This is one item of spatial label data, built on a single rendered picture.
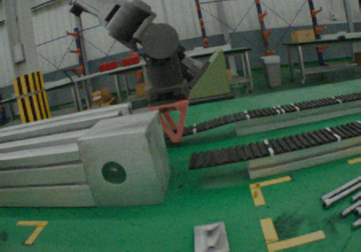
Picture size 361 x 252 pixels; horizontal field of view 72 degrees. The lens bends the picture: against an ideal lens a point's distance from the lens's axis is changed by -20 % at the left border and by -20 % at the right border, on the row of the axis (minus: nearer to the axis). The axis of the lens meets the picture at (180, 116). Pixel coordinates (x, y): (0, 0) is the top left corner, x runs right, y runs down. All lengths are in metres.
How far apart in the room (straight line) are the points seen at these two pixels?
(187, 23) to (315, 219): 7.92
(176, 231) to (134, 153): 0.10
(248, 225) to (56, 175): 0.25
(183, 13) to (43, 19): 4.33
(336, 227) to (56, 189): 0.34
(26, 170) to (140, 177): 0.17
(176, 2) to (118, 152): 7.89
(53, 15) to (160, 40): 8.82
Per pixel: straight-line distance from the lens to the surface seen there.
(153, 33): 0.46
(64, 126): 0.59
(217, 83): 1.00
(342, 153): 0.42
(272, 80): 5.53
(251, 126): 0.57
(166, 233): 0.31
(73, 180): 0.39
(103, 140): 0.35
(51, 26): 9.29
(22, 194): 0.46
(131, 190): 0.37
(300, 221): 0.30
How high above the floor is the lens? 0.95
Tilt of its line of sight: 13 degrees down
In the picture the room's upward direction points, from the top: 11 degrees counter-clockwise
